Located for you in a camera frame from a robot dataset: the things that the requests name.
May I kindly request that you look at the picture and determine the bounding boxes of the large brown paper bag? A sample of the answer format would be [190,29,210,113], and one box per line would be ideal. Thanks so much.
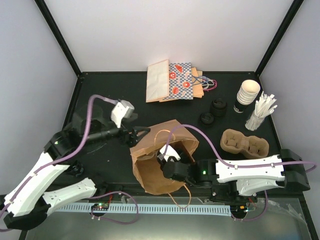
[130,119,199,198]

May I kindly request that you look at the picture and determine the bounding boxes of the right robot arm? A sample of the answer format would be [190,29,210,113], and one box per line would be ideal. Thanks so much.
[159,149,310,202]

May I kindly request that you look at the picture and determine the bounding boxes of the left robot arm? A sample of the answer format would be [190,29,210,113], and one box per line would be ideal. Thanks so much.
[0,100,151,231]

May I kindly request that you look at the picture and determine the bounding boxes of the near black lid stack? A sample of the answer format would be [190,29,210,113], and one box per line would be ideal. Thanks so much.
[198,112,215,127]

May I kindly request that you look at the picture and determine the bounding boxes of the black lid stack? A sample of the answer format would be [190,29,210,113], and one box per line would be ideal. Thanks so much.
[209,98,227,118]
[198,112,215,127]

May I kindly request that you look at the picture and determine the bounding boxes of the blue checkered paper bag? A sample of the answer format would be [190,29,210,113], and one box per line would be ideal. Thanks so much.
[160,62,193,102]

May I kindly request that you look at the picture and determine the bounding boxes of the flat brown paper bags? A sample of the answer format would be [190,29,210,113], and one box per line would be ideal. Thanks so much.
[191,67,204,98]

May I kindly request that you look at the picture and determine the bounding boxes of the far black lid stack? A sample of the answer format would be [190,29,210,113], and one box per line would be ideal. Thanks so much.
[209,98,227,118]

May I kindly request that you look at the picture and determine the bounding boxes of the glass of white stirrers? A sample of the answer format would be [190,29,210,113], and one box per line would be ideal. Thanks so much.
[245,91,278,131]

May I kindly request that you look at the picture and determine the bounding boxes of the stack of paper cups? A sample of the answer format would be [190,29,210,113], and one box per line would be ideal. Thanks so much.
[233,79,261,113]

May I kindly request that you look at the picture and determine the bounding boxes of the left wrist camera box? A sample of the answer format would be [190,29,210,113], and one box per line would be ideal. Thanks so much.
[110,100,135,129]

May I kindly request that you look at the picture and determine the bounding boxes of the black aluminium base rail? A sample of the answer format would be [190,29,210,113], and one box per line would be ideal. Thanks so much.
[104,183,233,198]

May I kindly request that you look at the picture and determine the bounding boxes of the white slotted cable duct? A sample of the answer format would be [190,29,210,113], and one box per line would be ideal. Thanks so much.
[56,202,231,217]

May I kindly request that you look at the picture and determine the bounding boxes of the black left frame post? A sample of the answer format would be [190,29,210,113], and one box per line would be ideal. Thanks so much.
[34,0,82,77]

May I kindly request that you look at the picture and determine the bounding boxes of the black frame post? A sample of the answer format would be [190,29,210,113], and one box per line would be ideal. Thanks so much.
[34,0,82,77]
[255,0,304,77]

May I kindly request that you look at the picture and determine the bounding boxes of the black right frame post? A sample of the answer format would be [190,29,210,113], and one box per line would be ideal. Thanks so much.
[255,0,304,77]

